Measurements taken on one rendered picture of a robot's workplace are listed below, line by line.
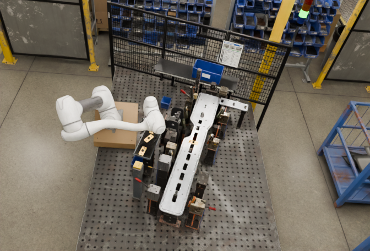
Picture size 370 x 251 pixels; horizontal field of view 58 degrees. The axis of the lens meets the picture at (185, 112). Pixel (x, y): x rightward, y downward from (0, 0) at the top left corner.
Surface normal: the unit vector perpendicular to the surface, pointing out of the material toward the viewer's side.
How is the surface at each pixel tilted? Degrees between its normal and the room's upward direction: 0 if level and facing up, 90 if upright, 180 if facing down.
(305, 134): 0
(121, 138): 49
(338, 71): 91
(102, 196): 0
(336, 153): 0
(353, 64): 89
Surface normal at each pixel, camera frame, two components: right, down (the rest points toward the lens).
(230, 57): -0.26, 0.68
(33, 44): 0.01, 0.75
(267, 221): 0.11, -0.69
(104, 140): 0.07, 0.09
